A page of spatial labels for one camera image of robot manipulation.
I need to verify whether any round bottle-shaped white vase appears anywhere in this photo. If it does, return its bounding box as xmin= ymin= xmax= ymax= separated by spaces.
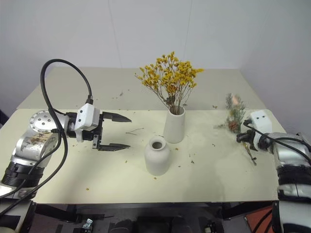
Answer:
xmin=144 ymin=135 xmax=171 ymax=176

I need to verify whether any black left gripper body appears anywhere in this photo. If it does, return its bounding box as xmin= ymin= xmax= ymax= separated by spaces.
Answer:
xmin=82 ymin=113 xmax=105 ymax=150

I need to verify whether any tall tapered white vase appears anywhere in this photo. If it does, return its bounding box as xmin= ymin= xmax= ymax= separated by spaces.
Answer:
xmin=163 ymin=106 xmax=186 ymax=144

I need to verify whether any dark rounded shape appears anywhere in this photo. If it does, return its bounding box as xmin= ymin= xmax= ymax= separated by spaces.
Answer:
xmin=113 ymin=218 xmax=134 ymax=233

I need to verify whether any black table frame bar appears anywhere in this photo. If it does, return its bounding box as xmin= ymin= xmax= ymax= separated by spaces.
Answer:
xmin=34 ymin=200 xmax=277 ymax=221

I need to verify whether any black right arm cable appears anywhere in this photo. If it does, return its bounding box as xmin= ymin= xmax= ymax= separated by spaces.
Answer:
xmin=242 ymin=118 xmax=311 ymax=168

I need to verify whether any yellow dried flower bouquet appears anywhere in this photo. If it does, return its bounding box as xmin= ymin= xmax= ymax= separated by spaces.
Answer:
xmin=135 ymin=50 xmax=205 ymax=115

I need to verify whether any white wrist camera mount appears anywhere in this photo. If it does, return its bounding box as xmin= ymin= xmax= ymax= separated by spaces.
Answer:
xmin=249 ymin=109 xmax=272 ymax=151
xmin=74 ymin=103 xmax=101 ymax=143

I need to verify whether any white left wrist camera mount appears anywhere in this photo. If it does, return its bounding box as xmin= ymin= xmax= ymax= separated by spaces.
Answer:
xmin=74 ymin=103 xmax=101 ymax=143

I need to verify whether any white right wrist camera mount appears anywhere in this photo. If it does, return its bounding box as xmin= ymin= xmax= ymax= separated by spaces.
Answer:
xmin=249 ymin=109 xmax=272 ymax=151

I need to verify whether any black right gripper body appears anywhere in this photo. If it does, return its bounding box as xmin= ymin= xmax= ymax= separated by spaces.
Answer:
xmin=244 ymin=130 xmax=255 ymax=146

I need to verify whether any green and pink dried bouquet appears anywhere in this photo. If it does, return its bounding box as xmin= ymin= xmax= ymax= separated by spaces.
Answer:
xmin=213 ymin=93 xmax=258 ymax=166

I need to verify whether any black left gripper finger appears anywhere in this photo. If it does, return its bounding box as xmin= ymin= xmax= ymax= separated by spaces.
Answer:
xmin=103 ymin=112 xmax=133 ymax=123
xmin=98 ymin=143 xmax=132 ymax=152

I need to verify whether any orange panel with black lines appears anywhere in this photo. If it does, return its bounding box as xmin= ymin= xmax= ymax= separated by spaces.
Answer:
xmin=244 ymin=206 xmax=274 ymax=233

